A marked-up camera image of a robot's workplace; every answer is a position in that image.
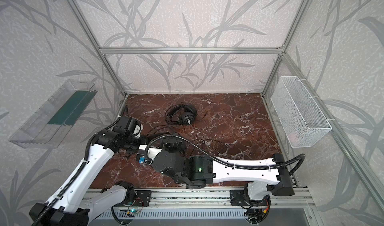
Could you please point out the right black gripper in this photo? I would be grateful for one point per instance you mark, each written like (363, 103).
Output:
(173, 147)

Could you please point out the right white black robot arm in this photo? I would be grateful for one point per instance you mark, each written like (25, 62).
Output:
(186, 163)

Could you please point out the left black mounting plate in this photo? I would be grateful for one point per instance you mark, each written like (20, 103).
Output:
(142, 198)

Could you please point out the black mounting plate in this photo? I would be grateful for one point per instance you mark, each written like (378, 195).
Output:
(241, 198)
(142, 198)

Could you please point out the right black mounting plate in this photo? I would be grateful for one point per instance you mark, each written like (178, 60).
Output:
(241, 198)

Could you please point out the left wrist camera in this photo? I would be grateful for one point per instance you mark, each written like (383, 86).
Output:
(128, 127)

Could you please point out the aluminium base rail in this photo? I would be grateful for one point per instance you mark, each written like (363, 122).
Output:
(218, 198)

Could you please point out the clear plastic wall bin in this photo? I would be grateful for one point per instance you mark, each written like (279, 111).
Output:
(49, 125)

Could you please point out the white wire mesh basket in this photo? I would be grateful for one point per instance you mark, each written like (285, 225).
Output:
(303, 121)

